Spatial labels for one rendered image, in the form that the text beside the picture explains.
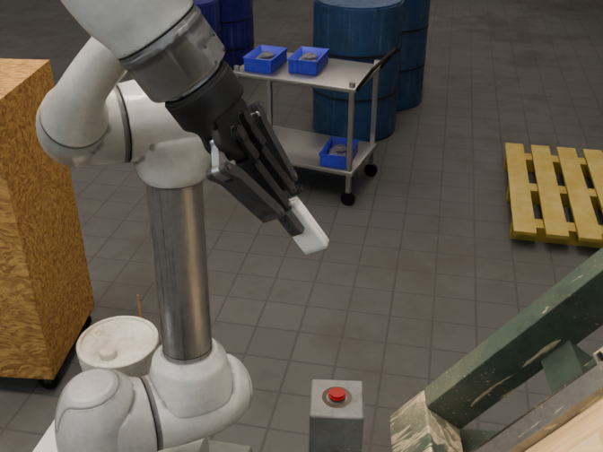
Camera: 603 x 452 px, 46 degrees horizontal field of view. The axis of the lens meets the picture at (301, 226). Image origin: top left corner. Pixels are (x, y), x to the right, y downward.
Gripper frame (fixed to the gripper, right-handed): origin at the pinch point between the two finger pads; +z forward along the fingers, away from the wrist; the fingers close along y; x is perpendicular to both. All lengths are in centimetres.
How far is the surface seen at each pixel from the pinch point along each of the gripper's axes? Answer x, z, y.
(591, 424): -10, 72, 21
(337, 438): 47, 76, 29
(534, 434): 1, 74, 22
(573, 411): -7, 72, 24
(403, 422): 36, 85, 37
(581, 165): 32, 247, 341
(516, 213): 60, 209, 262
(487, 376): 14, 81, 43
